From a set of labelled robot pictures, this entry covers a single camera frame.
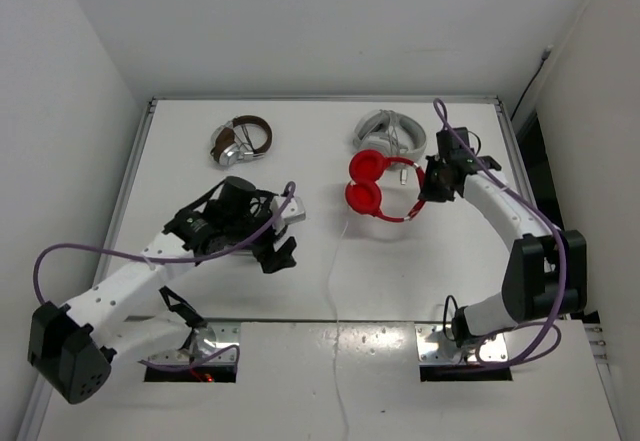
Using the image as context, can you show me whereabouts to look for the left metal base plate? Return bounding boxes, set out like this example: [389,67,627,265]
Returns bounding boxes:
[148,322,241,367]

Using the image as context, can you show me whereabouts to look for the black wall cable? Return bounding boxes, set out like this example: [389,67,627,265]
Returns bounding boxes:
[512,45,553,122]

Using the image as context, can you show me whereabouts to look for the white grey headphones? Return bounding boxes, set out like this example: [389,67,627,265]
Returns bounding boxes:
[352,109,427,161]

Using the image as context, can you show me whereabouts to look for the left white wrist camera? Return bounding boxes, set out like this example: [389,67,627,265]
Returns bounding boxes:
[270,196,306,233]

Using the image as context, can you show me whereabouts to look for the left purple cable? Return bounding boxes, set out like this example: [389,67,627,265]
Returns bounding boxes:
[32,180,299,373]

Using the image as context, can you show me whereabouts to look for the brown silver headphones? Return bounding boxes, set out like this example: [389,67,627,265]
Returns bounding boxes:
[209,115,273,168]

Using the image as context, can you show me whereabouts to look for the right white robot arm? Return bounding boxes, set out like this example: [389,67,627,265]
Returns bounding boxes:
[420,128,587,348]

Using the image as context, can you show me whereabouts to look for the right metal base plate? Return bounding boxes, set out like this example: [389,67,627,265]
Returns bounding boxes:
[415,323,509,367]

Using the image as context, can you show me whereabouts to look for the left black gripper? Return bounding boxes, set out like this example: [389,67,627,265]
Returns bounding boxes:
[226,193,296,272]

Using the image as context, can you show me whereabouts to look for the white headphone cable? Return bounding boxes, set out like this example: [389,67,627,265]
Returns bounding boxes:
[324,220,352,441]

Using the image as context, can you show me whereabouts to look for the metal base plate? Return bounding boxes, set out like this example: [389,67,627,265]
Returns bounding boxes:
[148,322,241,367]
[415,323,509,367]

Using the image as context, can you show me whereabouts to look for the red headphones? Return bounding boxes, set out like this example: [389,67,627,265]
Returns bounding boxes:
[344,149,425,223]

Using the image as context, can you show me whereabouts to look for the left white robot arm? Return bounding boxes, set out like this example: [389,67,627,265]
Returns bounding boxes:
[27,176,301,405]

